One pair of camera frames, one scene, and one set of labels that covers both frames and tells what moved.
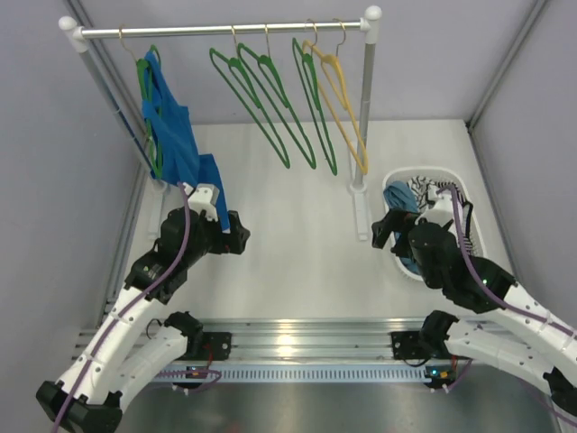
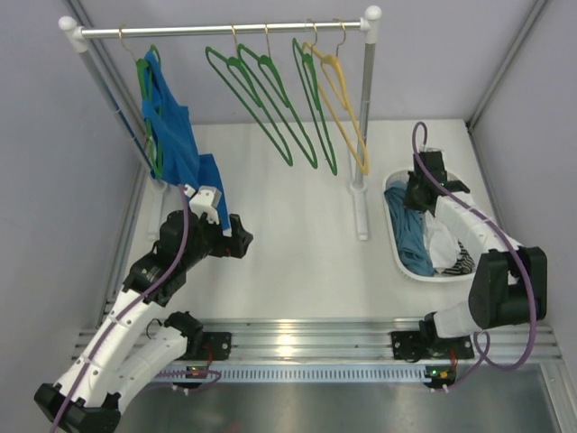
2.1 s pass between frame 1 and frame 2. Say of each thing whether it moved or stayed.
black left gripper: stayed
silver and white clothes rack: stayed
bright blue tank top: stayed
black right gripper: moved
